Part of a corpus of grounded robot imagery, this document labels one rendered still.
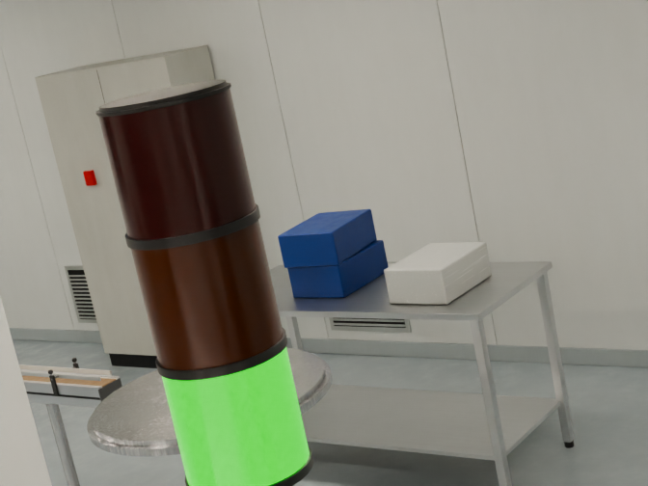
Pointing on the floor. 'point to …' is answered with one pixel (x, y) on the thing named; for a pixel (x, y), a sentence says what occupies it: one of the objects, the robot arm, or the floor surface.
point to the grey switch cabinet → (55, 97)
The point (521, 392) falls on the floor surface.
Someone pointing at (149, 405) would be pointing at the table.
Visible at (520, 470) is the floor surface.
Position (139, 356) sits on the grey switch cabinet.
